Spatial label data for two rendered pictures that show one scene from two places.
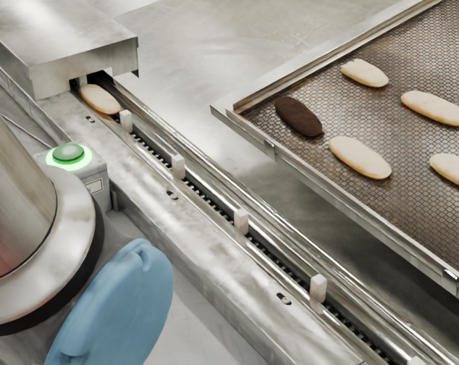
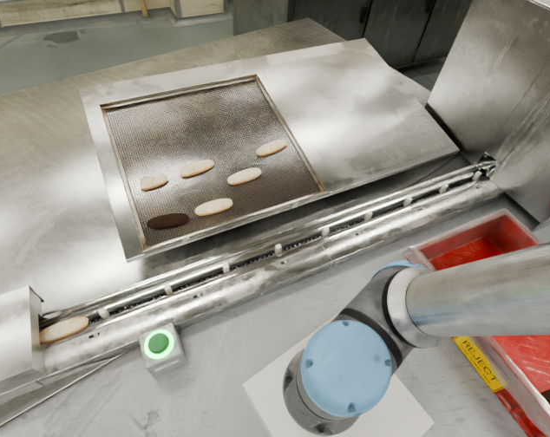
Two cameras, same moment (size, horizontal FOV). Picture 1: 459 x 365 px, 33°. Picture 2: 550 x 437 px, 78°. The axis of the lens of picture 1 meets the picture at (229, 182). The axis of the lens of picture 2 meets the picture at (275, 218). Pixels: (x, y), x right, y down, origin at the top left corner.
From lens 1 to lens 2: 0.70 m
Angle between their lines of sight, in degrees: 59
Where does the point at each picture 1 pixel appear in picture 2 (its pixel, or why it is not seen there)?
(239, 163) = (160, 264)
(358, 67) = (148, 182)
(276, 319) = (295, 267)
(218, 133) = (125, 268)
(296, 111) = (166, 219)
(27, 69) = (30, 370)
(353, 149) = (211, 206)
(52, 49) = (10, 348)
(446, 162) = (236, 179)
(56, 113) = (73, 358)
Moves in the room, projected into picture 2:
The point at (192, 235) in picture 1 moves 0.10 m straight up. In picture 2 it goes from (233, 290) to (232, 268)
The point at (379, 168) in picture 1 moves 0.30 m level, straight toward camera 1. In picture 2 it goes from (227, 202) to (337, 242)
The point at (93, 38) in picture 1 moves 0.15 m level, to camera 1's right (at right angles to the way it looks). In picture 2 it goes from (10, 316) to (54, 252)
